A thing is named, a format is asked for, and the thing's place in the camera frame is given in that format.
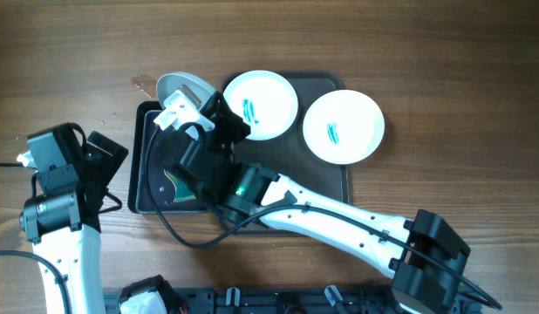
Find pale blue plate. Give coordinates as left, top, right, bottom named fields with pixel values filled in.
left=156, top=72, right=216, bottom=109

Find green and yellow sponge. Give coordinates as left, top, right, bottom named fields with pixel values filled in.
left=164, top=171, right=195, bottom=202

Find white plate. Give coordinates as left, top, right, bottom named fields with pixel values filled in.
left=223, top=70, right=299, bottom=141
left=302, top=90, right=385, bottom=165

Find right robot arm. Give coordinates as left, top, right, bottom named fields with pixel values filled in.
left=154, top=91, right=470, bottom=313

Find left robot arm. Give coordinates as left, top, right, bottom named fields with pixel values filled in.
left=17, top=122, right=128, bottom=313

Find dark brown serving tray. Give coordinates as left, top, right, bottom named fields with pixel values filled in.
left=235, top=72, right=351, bottom=203

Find black water basin tray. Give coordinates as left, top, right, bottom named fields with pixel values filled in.
left=127, top=101, right=208, bottom=215

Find right black cable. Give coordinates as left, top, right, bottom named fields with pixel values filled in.
left=145, top=126, right=504, bottom=311

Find black cable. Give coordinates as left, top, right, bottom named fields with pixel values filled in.
left=145, top=126, right=504, bottom=311
left=0, top=161, right=74, bottom=314

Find left black cable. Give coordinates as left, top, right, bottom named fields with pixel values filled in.
left=0, top=161, right=74, bottom=314

